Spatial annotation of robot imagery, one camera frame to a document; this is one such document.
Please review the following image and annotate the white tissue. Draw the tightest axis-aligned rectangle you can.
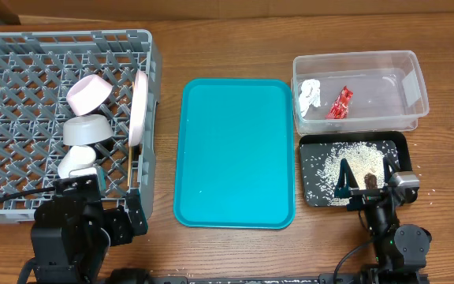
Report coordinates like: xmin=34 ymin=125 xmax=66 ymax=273
xmin=299 ymin=79 xmax=321 ymax=118

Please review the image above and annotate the grey dish rack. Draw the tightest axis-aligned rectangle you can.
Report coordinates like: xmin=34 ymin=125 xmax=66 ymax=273
xmin=0 ymin=29 xmax=162 ymax=224

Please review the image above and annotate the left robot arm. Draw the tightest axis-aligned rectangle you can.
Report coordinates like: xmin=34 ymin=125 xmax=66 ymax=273
xmin=17 ymin=166 xmax=148 ymax=283

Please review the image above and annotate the black waste tray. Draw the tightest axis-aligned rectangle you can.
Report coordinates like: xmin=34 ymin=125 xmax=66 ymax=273
xmin=298 ymin=131 xmax=419 ymax=207

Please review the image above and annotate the grey bowl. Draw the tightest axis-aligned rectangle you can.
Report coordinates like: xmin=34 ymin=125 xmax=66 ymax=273
xmin=63 ymin=114 xmax=114 ymax=146

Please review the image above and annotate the teal plastic tray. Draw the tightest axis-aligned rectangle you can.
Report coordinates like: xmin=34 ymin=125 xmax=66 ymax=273
xmin=173 ymin=78 xmax=296 ymax=230

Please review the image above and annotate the brown food scrap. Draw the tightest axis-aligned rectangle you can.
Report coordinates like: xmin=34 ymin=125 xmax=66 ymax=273
xmin=364 ymin=173 xmax=378 ymax=189

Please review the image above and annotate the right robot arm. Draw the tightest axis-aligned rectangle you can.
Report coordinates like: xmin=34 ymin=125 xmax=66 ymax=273
xmin=331 ymin=157 xmax=432 ymax=283

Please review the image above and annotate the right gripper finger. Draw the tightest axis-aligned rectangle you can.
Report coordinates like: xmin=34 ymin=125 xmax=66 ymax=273
xmin=383 ymin=156 xmax=400 ymax=186
xmin=334 ymin=159 xmax=358 ymax=198

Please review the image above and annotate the wooden chopstick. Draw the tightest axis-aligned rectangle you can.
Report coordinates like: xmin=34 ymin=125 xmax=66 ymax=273
xmin=127 ymin=81 xmax=135 ymax=189

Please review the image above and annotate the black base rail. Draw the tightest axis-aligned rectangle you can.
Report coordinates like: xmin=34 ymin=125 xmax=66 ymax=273
xmin=98 ymin=268 xmax=430 ymax=284

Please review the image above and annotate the white paper cup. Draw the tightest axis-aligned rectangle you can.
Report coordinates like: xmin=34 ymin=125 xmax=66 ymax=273
xmin=58 ymin=145 xmax=96 ymax=178

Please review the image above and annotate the large white plate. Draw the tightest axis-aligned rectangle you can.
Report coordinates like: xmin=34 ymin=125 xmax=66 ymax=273
xmin=128 ymin=70 xmax=148 ymax=147

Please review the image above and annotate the clear plastic bin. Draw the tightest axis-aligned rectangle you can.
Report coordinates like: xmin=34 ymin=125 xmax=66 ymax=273
xmin=292 ymin=50 xmax=430 ymax=136

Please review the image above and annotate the red snack wrapper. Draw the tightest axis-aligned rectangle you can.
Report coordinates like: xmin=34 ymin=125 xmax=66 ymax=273
xmin=326 ymin=86 xmax=353 ymax=119

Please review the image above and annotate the pile of white rice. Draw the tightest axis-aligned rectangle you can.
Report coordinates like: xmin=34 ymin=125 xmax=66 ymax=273
xmin=300 ymin=140 xmax=399 ymax=207

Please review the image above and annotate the small pink bowl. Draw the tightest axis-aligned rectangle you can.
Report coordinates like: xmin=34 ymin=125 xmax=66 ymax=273
xmin=66 ymin=74 xmax=113 ymax=116

